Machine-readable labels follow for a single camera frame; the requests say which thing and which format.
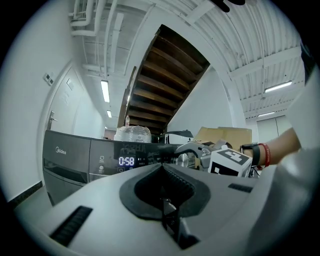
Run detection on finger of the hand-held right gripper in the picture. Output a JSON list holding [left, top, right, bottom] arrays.
[[174, 141, 214, 161]]

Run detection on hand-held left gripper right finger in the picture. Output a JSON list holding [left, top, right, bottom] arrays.
[[162, 163, 261, 251]]

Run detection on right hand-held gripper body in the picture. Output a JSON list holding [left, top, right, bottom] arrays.
[[197, 146, 253, 179]]

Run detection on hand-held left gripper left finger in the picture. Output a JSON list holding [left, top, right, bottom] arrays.
[[14, 163, 181, 256]]

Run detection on shiny metal cylinder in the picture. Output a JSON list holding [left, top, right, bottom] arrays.
[[177, 153, 196, 169]]

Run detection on black washing machine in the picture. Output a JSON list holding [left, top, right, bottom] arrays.
[[42, 129, 210, 207]]

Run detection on person's left forearm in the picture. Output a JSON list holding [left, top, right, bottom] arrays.
[[256, 127, 302, 166]]

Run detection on black wristwatch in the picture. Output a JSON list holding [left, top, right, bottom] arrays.
[[240, 143, 261, 167]]

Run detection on brown cardboard box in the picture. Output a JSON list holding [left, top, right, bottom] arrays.
[[193, 126, 253, 151]]

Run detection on red wristband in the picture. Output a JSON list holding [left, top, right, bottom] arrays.
[[258, 142, 272, 168]]

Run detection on plastic-wrapped bundle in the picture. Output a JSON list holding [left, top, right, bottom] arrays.
[[114, 125, 153, 144]]

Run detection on wooden staircase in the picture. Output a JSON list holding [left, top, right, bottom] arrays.
[[117, 23, 211, 136]]

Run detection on white door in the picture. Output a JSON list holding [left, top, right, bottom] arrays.
[[39, 64, 84, 136]]

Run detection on white ceiling pipes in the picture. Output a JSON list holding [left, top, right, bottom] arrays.
[[68, 0, 119, 39]]

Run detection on white appliance with black strap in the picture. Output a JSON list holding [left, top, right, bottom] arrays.
[[159, 129, 195, 145]]

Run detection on metal door handle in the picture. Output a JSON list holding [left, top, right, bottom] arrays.
[[49, 110, 58, 130]]

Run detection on wall switch panel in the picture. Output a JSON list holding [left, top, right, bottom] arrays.
[[43, 71, 55, 86]]

